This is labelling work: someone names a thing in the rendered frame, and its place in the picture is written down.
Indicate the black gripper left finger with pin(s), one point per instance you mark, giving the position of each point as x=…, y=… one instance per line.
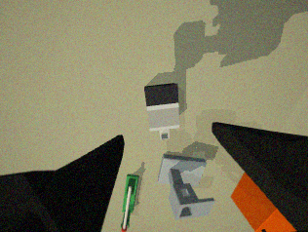
x=74, y=198

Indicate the grey pin with red cap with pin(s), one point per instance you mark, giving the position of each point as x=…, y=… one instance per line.
x=124, y=227

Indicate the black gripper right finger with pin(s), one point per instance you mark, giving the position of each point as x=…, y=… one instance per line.
x=276, y=162

